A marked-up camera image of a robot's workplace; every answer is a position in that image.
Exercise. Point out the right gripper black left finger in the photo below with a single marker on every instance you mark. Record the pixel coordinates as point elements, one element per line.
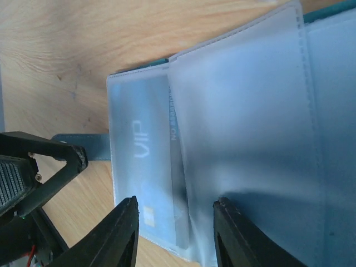
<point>113,242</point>

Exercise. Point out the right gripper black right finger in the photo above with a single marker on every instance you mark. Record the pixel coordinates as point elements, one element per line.
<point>239,242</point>

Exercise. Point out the teal leather card holder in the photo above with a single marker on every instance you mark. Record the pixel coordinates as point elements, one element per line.
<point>266,117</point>

